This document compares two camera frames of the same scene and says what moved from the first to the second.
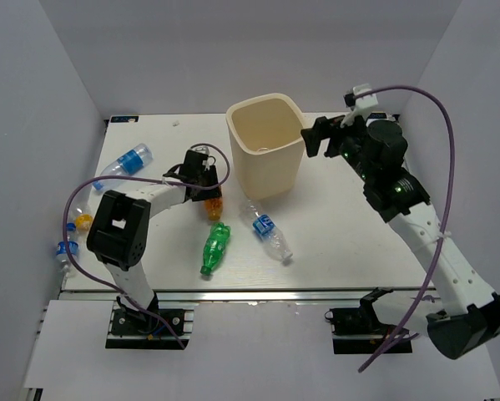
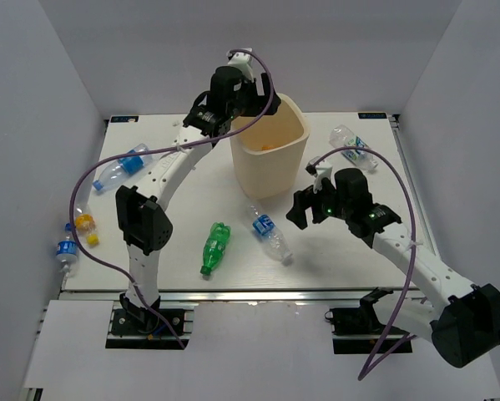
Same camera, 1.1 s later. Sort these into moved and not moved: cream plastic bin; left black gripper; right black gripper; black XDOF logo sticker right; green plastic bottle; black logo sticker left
Moved: right black gripper; left black gripper
Not moved: cream plastic bin; green plastic bottle; black XDOF logo sticker right; black logo sticker left
